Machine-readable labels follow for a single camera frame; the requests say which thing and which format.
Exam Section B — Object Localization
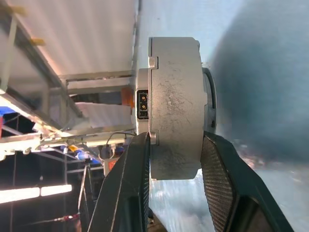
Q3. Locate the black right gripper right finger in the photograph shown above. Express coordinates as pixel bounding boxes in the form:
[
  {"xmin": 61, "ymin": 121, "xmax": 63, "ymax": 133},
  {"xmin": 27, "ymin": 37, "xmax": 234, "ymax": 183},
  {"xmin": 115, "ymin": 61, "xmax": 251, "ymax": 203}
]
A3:
[{"xmin": 200, "ymin": 131, "xmax": 295, "ymax": 232}]

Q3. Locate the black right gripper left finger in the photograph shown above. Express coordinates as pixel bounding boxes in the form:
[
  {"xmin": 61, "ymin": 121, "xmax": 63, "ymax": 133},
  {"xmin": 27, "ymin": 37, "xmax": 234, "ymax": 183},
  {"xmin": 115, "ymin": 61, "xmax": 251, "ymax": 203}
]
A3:
[{"xmin": 87, "ymin": 131, "xmax": 152, "ymax": 232}]

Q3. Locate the silver round motor lid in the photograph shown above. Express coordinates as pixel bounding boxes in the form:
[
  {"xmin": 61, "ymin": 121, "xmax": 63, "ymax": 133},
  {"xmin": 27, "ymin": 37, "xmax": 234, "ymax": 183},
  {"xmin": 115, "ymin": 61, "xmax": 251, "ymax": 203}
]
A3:
[{"xmin": 148, "ymin": 36, "xmax": 218, "ymax": 181}]

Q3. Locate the silver motor housing with stator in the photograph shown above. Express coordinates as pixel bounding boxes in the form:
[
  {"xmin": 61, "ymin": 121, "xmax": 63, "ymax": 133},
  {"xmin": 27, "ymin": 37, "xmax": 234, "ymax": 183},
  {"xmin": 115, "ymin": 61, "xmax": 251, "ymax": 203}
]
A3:
[{"xmin": 135, "ymin": 37, "xmax": 159, "ymax": 146}]

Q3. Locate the white paper sheet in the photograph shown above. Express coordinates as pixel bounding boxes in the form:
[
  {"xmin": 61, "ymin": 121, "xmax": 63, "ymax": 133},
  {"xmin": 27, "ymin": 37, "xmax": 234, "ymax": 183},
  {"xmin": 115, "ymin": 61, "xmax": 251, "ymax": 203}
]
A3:
[{"xmin": 74, "ymin": 102, "xmax": 136, "ymax": 129}]

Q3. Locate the orange object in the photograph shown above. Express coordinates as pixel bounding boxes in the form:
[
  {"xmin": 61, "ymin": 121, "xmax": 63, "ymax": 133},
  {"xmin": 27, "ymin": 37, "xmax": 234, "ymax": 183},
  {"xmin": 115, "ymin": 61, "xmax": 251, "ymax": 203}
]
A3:
[{"xmin": 121, "ymin": 87, "xmax": 135, "ymax": 107}]

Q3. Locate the bright tube light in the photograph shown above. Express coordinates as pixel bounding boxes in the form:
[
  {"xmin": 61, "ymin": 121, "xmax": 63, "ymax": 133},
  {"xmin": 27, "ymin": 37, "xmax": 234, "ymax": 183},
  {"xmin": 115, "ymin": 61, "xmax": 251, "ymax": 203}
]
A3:
[{"xmin": 0, "ymin": 185, "xmax": 73, "ymax": 204}]

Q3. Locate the white backdrop sheet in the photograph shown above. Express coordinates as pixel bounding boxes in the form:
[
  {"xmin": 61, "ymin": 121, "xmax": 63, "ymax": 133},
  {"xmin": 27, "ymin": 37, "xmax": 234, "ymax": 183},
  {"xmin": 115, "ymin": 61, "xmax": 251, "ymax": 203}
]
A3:
[{"xmin": 14, "ymin": 0, "xmax": 142, "ymax": 75}]

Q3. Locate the blue plastic table cover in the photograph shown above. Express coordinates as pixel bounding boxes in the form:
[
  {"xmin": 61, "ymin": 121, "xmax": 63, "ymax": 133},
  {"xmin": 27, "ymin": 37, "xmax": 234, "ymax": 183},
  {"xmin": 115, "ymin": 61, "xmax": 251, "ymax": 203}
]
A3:
[{"xmin": 134, "ymin": 0, "xmax": 309, "ymax": 232}]

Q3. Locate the aluminium frame structure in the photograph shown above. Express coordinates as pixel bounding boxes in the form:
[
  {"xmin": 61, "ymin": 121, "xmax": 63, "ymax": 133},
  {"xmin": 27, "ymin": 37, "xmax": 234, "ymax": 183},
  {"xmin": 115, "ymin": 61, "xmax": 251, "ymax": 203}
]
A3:
[{"xmin": 0, "ymin": 4, "xmax": 136, "ymax": 155}]

